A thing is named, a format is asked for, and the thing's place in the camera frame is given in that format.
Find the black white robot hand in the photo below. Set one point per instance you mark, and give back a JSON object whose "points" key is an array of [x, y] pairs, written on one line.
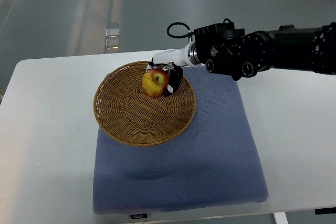
{"points": [[170, 64]]}

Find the red yellow apple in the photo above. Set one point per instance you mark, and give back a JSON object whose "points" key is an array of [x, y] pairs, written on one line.
{"points": [[154, 83]]}

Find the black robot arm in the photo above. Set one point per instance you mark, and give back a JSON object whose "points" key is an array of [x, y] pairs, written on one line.
{"points": [[223, 49]]}

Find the woven wicker basket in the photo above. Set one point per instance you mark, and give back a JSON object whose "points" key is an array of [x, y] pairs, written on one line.
{"points": [[130, 117]]}

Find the metal floor plate lower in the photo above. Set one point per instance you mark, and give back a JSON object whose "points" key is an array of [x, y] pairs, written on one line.
{"points": [[112, 43]]}

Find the metal floor plate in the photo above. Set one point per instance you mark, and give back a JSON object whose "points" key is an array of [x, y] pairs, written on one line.
{"points": [[112, 43], [112, 32]]}

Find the metal floor plate upper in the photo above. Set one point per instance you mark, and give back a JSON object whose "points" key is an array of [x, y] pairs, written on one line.
{"points": [[112, 32]]}

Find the blue grey cushion mat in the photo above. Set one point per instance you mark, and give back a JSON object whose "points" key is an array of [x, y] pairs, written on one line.
{"points": [[214, 162]]}

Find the black table control label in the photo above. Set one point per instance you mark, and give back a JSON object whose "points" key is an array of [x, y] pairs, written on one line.
{"points": [[139, 216]]}

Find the white table leg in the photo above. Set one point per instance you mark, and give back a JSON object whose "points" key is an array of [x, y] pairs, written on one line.
{"points": [[280, 218]]}

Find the black table edge bracket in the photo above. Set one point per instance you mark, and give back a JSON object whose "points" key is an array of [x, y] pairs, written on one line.
{"points": [[324, 211]]}

